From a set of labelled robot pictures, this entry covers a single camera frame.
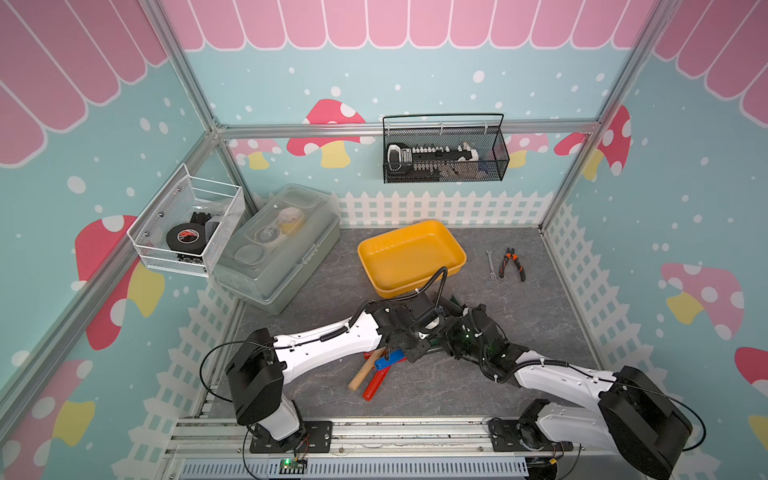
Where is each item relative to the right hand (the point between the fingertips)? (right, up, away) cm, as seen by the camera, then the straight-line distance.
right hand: (428, 326), depth 84 cm
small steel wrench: (+26, +13, +22) cm, 36 cm away
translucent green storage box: (-48, +24, +13) cm, 55 cm away
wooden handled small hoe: (-16, -8, -3) cm, 18 cm away
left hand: (-4, -4, -5) cm, 8 cm away
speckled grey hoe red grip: (-14, -14, -5) cm, 20 cm away
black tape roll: (-59, +24, -13) cm, 65 cm away
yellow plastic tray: (-7, +18, +23) cm, 30 cm away
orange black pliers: (+34, +21, +28) cm, 49 cm away
